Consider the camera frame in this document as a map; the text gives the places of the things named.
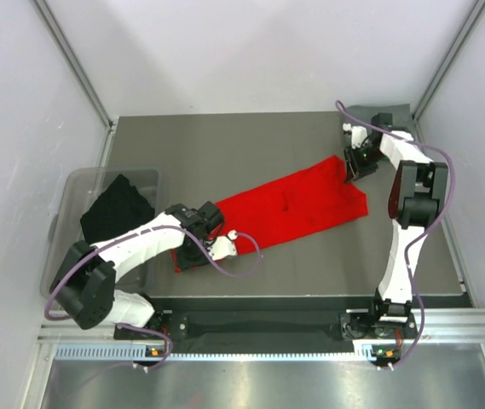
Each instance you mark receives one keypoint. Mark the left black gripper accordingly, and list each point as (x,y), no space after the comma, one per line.
(184,264)

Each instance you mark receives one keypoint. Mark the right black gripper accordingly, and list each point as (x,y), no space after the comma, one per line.
(352,169)

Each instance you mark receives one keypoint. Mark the red t shirt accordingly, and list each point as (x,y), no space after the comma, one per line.
(305,202)

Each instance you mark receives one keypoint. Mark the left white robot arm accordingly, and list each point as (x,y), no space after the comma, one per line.
(85,284)

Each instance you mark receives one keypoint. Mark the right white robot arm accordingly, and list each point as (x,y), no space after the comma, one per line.
(417,198)

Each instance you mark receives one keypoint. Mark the folded grey t shirt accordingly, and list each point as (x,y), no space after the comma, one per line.
(402,118)

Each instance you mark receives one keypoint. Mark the black t shirt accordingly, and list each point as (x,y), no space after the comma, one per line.
(119,209)

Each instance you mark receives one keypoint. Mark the clear plastic bin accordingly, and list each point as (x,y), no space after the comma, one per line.
(82,189)

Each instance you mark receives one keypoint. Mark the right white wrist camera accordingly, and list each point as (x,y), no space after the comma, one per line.
(354,135)

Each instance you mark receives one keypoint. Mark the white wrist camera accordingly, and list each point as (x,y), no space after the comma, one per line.
(224,246)
(354,135)

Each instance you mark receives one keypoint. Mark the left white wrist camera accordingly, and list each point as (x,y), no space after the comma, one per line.
(224,246)

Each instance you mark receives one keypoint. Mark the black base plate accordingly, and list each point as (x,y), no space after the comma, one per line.
(185,325)

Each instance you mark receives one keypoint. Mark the right aluminium frame post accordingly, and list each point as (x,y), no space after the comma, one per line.
(455,47)

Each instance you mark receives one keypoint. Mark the aluminium frame post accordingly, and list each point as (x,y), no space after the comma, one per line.
(455,47)
(53,26)

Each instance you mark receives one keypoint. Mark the left aluminium frame post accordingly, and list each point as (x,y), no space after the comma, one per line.
(53,26)

